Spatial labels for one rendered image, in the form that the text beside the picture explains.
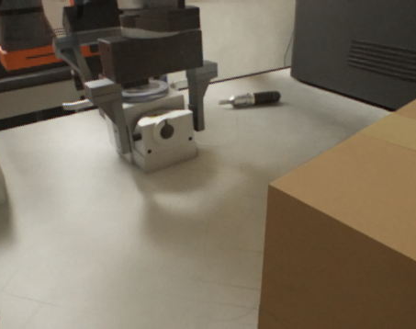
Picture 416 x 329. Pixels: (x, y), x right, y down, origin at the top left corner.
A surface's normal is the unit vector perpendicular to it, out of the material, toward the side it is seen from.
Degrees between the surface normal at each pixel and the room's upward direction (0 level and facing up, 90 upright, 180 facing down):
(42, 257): 0
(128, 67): 90
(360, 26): 90
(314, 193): 0
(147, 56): 90
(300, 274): 90
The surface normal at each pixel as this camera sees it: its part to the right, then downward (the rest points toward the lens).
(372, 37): -0.85, 0.29
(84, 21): 0.41, -0.26
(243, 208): -0.04, -0.87
